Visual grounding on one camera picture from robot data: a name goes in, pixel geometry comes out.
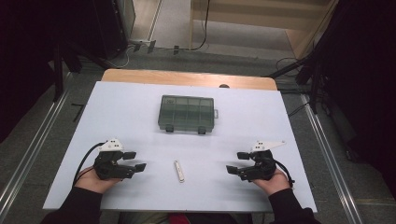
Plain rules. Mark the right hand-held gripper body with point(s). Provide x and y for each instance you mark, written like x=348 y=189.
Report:
x=260 y=168

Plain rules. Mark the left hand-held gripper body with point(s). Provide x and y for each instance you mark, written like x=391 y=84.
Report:
x=109 y=166

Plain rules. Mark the white nail clipper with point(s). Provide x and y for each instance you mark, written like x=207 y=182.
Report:
x=179 y=171

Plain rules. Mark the clear grey compartment storage box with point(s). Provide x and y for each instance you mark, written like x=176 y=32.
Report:
x=186 y=113

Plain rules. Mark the person's right hand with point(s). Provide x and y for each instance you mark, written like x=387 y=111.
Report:
x=274 y=185

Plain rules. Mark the person's left hand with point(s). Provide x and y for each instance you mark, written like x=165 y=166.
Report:
x=93 y=183

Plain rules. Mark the person's red garment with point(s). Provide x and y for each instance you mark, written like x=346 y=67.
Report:
x=179 y=219

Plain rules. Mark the small dark round knob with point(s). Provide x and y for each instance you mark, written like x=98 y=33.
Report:
x=224 y=86

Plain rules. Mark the black metal stand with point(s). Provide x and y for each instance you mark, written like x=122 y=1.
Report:
x=315 y=84
x=58 y=71

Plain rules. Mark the grey power strip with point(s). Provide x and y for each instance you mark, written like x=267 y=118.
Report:
x=140 y=41

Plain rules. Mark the dark cabinet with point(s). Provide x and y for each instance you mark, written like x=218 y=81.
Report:
x=109 y=25

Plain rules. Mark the dark curtain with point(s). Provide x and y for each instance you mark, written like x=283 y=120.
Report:
x=367 y=77
x=28 y=56

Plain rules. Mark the light wooden furniture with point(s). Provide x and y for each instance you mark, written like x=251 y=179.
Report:
x=249 y=15

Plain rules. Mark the metal floor rail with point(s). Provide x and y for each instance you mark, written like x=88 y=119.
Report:
x=31 y=152
x=327 y=155

